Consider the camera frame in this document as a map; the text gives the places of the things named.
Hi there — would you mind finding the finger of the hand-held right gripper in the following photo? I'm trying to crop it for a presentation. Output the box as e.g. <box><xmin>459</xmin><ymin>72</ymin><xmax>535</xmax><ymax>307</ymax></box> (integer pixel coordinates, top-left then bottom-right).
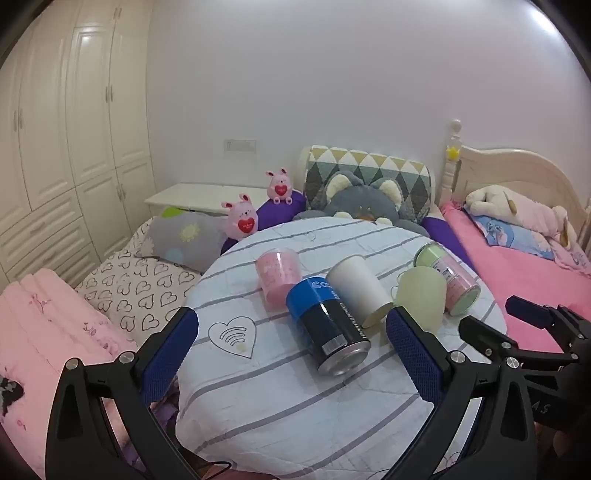
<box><xmin>458</xmin><ymin>315</ymin><xmax>519</xmax><ymax>366</ymax></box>
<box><xmin>505</xmin><ymin>295</ymin><xmax>563</xmax><ymax>326</ymax></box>

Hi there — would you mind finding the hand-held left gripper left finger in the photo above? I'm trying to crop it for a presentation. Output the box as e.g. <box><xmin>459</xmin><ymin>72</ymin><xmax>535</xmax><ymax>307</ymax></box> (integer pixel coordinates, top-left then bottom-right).
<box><xmin>45</xmin><ymin>306</ymin><xmax>200</xmax><ymax>480</ymax></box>

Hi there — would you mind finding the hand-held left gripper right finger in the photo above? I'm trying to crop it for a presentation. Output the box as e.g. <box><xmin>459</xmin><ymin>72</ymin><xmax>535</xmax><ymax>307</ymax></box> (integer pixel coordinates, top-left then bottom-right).
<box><xmin>385</xmin><ymin>305</ymin><xmax>539</xmax><ymax>480</ymax></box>

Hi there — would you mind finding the pale green frosted cup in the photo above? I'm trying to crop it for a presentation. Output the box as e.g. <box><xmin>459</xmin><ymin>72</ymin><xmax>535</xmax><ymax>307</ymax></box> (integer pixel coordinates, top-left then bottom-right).
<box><xmin>393</xmin><ymin>266</ymin><xmax>448</xmax><ymax>334</ymax></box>

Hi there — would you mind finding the green and pink cup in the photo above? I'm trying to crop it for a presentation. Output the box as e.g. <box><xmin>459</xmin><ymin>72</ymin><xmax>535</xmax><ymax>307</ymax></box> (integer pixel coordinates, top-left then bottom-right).
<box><xmin>414</xmin><ymin>241</ymin><xmax>481</xmax><ymax>317</ymax></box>

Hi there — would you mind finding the white paper cup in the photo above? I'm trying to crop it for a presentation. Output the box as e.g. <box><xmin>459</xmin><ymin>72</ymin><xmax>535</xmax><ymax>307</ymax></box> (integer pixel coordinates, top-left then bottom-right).
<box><xmin>331</xmin><ymin>255</ymin><xmax>394</xmax><ymax>329</ymax></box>

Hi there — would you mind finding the blue and black cup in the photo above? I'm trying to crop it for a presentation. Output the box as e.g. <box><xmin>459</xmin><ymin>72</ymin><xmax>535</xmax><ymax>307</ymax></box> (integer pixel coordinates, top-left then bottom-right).
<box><xmin>285</xmin><ymin>276</ymin><xmax>372</xmax><ymax>376</ymax></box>

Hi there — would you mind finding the pink clear plastic cup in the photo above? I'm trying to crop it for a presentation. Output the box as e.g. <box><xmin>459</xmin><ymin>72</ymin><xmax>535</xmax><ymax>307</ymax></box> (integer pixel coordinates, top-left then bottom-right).
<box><xmin>256</xmin><ymin>247</ymin><xmax>302</xmax><ymax>311</ymax></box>

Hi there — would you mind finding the person's right hand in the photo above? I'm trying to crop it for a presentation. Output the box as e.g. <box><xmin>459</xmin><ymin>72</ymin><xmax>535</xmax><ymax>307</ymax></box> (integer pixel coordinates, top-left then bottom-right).
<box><xmin>537</xmin><ymin>422</ymin><xmax>591</xmax><ymax>463</ymax></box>

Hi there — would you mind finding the pink bed sheet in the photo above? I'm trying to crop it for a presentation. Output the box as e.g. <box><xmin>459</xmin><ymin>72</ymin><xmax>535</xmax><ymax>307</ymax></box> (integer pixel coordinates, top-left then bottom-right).
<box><xmin>440</xmin><ymin>202</ymin><xmax>591</xmax><ymax>357</ymax></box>

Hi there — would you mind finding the blue cartoon pillow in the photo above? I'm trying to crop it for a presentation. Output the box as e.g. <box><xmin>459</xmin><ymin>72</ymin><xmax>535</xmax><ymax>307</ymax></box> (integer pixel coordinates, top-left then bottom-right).
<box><xmin>470</xmin><ymin>214</ymin><xmax>556</xmax><ymax>260</ymax></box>

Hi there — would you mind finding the pink and white plush toy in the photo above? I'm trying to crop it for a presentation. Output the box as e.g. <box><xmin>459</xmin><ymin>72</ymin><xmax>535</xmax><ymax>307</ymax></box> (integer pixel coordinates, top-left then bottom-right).
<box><xmin>465</xmin><ymin>185</ymin><xmax>579</xmax><ymax>246</ymax></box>

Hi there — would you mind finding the purple cushion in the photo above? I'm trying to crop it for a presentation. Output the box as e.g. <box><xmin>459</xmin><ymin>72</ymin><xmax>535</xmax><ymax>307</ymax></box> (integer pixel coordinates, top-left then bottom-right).
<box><xmin>422</xmin><ymin>215</ymin><xmax>477</xmax><ymax>274</ymax></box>
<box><xmin>220</xmin><ymin>189</ymin><xmax>308</xmax><ymax>256</ymax></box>

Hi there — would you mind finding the grey flower print pillow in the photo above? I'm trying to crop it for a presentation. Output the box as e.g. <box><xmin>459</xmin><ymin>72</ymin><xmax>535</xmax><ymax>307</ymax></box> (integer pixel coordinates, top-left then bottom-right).
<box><xmin>147</xmin><ymin>209</ymin><xmax>228</xmax><ymax>274</ymax></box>

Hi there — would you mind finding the pink quilt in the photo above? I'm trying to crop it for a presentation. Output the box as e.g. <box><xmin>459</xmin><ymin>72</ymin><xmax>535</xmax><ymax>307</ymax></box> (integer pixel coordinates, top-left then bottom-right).
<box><xmin>0</xmin><ymin>268</ymin><xmax>178</xmax><ymax>467</ymax></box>

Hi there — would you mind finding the cream bed headboard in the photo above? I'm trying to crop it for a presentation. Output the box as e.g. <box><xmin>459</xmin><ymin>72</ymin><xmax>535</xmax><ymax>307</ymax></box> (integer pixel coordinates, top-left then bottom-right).
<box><xmin>440</xmin><ymin>119</ymin><xmax>591</xmax><ymax>245</ymax></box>

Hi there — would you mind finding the large pink plush rabbit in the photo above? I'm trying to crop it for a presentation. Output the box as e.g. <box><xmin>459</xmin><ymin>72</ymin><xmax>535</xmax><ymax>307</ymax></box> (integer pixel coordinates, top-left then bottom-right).
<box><xmin>222</xmin><ymin>193</ymin><xmax>259</xmax><ymax>240</ymax></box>

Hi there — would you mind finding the grey plush bear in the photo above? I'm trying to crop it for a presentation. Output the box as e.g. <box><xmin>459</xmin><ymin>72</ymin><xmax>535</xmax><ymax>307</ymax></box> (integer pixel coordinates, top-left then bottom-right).
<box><xmin>293</xmin><ymin>171</ymin><xmax>431</xmax><ymax>237</ymax></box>

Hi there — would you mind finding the white bedside table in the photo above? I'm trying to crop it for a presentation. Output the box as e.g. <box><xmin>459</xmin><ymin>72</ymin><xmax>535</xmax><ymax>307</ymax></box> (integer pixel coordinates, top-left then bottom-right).
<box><xmin>143</xmin><ymin>183</ymin><xmax>274</xmax><ymax>216</ymax></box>

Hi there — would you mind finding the diamond pattern pillow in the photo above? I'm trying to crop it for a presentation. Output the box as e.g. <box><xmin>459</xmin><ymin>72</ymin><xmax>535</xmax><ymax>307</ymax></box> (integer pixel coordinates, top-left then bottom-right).
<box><xmin>304</xmin><ymin>145</ymin><xmax>437</xmax><ymax>223</ymax></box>

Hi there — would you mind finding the small pink plush rabbit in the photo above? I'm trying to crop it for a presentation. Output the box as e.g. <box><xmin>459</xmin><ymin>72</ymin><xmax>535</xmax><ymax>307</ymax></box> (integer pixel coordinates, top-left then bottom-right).
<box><xmin>265</xmin><ymin>169</ymin><xmax>294</xmax><ymax>205</ymax></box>

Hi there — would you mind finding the white wardrobe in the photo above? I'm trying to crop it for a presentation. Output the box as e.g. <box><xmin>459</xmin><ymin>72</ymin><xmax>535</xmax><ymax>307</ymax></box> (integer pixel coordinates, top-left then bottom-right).
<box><xmin>0</xmin><ymin>0</ymin><xmax>156</xmax><ymax>289</ymax></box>

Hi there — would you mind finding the black cable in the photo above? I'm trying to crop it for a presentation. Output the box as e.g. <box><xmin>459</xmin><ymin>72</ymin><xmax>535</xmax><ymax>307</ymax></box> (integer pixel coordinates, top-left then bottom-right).
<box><xmin>184</xmin><ymin>460</ymin><xmax>232</xmax><ymax>480</ymax></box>

